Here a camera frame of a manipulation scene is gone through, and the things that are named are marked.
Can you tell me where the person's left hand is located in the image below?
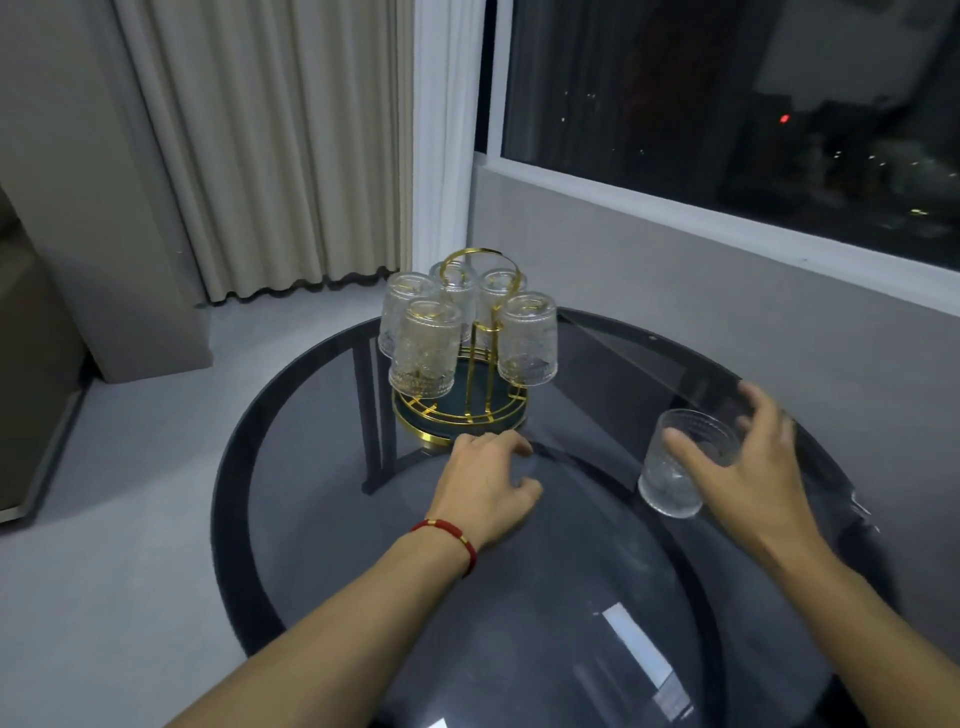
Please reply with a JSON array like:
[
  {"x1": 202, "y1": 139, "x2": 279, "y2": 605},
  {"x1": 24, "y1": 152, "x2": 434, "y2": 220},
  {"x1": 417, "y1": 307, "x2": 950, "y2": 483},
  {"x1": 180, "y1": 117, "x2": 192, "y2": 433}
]
[{"x1": 424, "y1": 431, "x2": 546, "y2": 556}]

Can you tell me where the person's right hand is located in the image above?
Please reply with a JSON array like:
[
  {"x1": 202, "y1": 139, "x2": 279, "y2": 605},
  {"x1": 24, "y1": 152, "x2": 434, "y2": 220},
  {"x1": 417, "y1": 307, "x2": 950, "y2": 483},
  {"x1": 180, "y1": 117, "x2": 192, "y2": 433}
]
[{"x1": 662, "y1": 379, "x2": 837, "y2": 582}]

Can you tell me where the gold wire glass rack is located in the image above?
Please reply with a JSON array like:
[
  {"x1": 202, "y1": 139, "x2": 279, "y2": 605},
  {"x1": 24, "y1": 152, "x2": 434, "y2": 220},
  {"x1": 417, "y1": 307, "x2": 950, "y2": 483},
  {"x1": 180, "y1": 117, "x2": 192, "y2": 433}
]
[{"x1": 391, "y1": 247, "x2": 530, "y2": 444}]

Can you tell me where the clear embossed glass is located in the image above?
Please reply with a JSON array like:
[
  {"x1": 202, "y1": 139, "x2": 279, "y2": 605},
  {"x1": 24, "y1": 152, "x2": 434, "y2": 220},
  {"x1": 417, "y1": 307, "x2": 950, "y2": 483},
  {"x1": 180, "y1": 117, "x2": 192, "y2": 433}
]
[
  {"x1": 637, "y1": 408, "x2": 744, "y2": 520},
  {"x1": 387, "y1": 297, "x2": 465, "y2": 399},
  {"x1": 477, "y1": 267, "x2": 529, "y2": 350},
  {"x1": 497, "y1": 291, "x2": 560, "y2": 389},
  {"x1": 428, "y1": 260, "x2": 479, "y2": 343},
  {"x1": 377, "y1": 271, "x2": 440, "y2": 360}
]

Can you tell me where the person's left forearm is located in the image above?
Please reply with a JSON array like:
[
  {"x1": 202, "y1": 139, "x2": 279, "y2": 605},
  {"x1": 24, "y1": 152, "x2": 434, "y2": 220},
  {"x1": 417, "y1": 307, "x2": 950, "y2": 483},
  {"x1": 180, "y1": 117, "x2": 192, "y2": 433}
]
[{"x1": 168, "y1": 528, "x2": 472, "y2": 728}]

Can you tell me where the person's right forearm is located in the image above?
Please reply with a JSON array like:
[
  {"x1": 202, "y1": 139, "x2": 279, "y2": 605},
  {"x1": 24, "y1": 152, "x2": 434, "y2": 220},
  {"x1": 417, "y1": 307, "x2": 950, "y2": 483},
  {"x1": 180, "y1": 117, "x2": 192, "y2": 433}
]
[{"x1": 772, "y1": 536, "x2": 960, "y2": 728}]

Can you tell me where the round dark glass table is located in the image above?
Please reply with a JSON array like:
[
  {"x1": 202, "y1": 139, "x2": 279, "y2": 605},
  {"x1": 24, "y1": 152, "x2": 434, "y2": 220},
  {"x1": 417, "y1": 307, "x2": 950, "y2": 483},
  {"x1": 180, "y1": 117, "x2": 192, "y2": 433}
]
[{"x1": 209, "y1": 307, "x2": 901, "y2": 728}]

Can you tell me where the white sheer curtain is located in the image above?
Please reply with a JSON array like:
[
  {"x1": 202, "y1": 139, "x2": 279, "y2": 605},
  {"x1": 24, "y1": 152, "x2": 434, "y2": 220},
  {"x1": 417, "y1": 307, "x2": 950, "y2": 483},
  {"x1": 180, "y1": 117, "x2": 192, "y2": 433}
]
[{"x1": 412, "y1": 0, "x2": 489, "y2": 275}]

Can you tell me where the beige pleated curtain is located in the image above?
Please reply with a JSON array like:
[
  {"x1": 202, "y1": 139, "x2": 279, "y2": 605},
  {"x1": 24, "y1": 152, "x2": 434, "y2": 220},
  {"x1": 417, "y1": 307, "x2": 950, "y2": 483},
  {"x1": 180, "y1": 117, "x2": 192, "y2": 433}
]
[{"x1": 112, "y1": 0, "x2": 418, "y2": 305}]

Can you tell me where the white framed window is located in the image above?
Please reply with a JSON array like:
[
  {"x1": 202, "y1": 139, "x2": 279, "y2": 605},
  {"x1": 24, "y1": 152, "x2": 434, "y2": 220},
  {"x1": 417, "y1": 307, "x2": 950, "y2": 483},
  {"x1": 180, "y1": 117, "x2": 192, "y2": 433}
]
[{"x1": 473, "y1": 0, "x2": 960, "y2": 320}]

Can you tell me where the brown sofa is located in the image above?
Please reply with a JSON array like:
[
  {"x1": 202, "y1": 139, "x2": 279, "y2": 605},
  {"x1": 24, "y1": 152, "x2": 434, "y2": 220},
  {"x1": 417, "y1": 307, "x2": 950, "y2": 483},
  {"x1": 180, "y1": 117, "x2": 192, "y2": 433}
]
[{"x1": 0, "y1": 187, "x2": 91, "y2": 525}]

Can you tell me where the red string bracelet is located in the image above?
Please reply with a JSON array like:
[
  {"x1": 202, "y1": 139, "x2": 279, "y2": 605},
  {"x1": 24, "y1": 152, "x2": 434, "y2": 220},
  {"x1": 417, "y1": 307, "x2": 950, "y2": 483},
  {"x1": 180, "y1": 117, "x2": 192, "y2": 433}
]
[{"x1": 410, "y1": 517, "x2": 479, "y2": 579}]

